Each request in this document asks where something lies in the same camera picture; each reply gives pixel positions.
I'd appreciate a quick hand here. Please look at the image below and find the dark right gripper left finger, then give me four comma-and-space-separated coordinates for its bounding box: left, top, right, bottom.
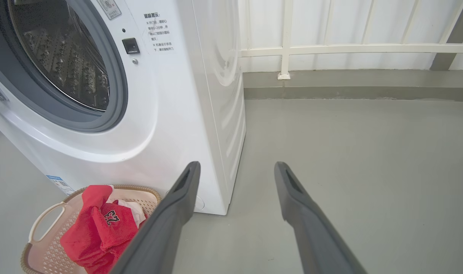
110, 161, 201, 274

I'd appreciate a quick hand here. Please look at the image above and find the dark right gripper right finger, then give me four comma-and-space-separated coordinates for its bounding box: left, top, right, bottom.
274, 161, 369, 274

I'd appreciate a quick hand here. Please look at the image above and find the red garment with white stripes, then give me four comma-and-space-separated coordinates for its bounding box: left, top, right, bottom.
105, 185, 147, 229

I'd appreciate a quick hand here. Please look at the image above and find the red jersey with number 23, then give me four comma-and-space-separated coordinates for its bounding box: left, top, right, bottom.
60, 185, 141, 274

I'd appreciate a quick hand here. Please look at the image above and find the white front-load washing machine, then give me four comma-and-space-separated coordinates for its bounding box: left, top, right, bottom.
0, 0, 247, 216

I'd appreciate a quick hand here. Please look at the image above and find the white basket with brown rim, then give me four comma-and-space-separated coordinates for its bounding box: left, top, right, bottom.
20, 185, 163, 274

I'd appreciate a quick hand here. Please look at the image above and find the blue energy label sticker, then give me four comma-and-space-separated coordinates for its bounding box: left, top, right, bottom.
45, 175, 77, 195

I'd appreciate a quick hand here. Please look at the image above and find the white metal railing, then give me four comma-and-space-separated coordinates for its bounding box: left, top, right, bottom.
238, 0, 463, 80

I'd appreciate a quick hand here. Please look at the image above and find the black text notice label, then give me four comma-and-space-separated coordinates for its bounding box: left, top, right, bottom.
142, 11, 176, 54

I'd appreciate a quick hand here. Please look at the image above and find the grey warning sticker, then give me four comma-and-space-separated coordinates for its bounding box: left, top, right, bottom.
96, 0, 122, 20

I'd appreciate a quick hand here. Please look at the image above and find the grey slanted post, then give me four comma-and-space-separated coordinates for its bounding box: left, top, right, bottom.
429, 0, 463, 71

